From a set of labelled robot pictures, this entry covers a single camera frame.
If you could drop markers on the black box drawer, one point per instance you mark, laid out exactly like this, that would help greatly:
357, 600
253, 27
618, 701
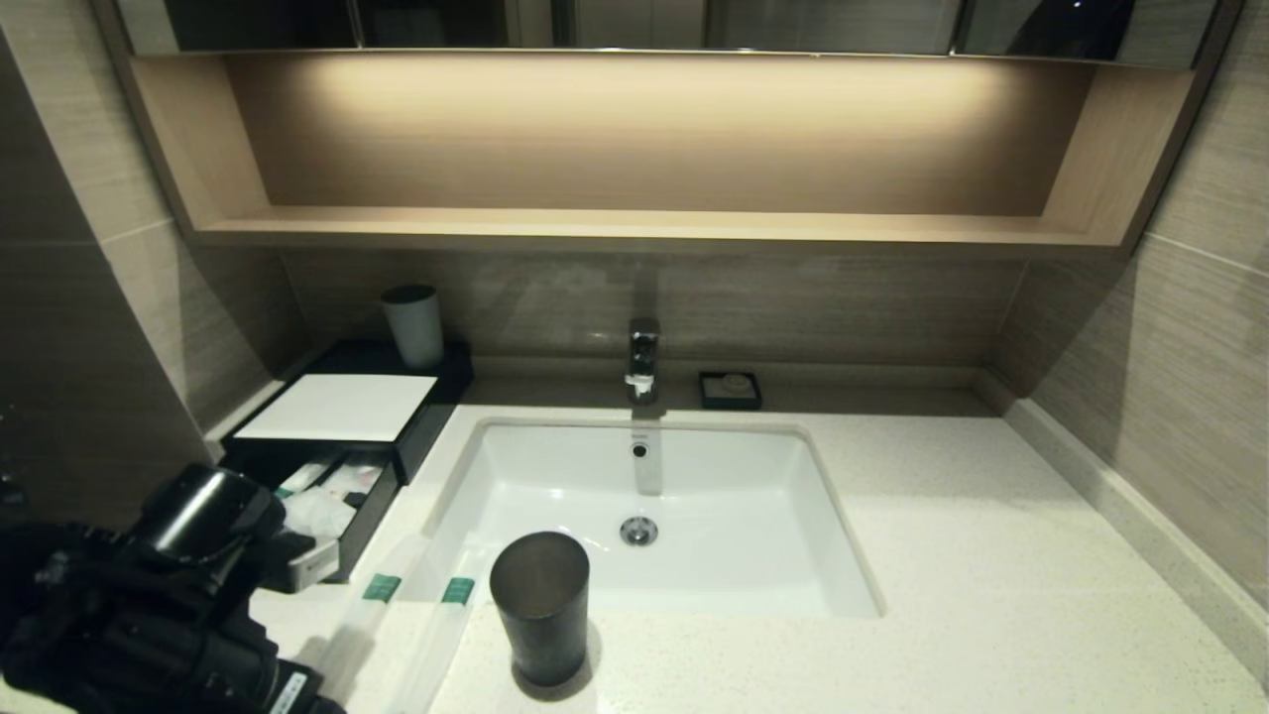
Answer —
377, 501

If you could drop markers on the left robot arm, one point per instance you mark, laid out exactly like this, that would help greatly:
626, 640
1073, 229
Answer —
89, 625

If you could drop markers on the frosted dental kit packet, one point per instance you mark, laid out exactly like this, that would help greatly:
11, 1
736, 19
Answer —
305, 478
372, 625
441, 645

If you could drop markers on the beige soap bar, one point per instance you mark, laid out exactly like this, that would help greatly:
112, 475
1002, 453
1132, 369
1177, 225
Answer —
735, 382

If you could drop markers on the mirror cabinet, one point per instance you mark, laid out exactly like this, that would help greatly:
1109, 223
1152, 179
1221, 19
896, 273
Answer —
793, 25

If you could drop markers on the chrome faucet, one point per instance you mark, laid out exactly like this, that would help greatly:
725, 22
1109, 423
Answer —
642, 357

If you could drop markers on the grey white cup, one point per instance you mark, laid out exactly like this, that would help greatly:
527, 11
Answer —
414, 327

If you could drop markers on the white crumpled pouch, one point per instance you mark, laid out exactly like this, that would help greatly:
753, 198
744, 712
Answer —
322, 514

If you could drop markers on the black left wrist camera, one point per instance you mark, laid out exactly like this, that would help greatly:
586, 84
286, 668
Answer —
203, 511

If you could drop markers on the black storage box housing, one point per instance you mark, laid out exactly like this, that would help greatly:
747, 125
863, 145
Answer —
451, 382

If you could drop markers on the white ceramic sink basin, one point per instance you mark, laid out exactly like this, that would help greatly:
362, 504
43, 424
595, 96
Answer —
744, 516

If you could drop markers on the dark metal tumbler cup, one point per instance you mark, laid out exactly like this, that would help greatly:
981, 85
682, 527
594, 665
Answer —
540, 615

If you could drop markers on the wooden wall shelf niche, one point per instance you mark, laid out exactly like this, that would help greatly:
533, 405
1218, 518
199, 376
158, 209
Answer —
634, 139

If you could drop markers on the black soap dish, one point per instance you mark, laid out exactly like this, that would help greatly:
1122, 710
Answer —
709, 397

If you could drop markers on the chrome sink drain plug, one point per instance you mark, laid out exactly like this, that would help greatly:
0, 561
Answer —
638, 531

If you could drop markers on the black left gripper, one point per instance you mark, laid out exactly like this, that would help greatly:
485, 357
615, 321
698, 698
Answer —
258, 674

